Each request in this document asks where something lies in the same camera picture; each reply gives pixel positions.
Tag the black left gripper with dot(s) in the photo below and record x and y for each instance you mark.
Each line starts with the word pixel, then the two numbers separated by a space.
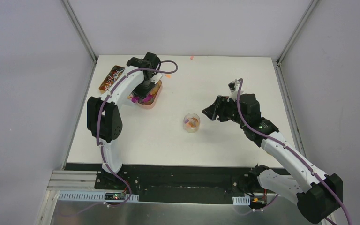
pixel 144 93

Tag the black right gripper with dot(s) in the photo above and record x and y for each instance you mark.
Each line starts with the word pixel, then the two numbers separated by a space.
pixel 220 105

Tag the magenta plastic scoop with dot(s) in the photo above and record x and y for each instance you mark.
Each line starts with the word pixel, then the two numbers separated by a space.
pixel 140 100

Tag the clear plastic jar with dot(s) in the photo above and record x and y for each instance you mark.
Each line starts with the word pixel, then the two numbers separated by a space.
pixel 191 122

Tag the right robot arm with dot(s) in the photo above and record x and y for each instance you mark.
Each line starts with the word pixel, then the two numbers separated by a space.
pixel 315 193

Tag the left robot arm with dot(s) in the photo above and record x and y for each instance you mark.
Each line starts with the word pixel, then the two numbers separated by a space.
pixel 139 82

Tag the pink gummy candy box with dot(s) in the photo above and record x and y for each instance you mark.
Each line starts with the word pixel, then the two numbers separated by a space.
pixel 155 93

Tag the yellow lollipop box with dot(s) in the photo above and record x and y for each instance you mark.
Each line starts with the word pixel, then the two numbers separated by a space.
pixel 114 74

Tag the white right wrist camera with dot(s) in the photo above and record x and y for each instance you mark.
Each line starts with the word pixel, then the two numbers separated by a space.
pixel 234 87

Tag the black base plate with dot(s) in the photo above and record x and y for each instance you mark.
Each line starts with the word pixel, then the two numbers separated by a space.
pixel 177 184

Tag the right white cable duct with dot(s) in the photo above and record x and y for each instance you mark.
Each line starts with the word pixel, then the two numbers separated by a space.
pixel 241 200

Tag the white cable duct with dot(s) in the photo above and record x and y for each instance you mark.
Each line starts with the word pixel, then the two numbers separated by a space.
pixel 97 196
pixel 241 200

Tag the left aluminium frame post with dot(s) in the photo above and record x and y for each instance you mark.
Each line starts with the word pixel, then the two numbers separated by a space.
pixel 79 30

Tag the aluminium frame post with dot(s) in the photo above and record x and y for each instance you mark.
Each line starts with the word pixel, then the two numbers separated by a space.
pixel 79 30
pixel 306 15

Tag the left white cable duct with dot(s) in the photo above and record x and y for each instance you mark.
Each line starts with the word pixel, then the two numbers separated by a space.
pixel 97 196

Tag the right aluminium frame post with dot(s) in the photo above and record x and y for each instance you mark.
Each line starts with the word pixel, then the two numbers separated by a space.
pixel 306 15

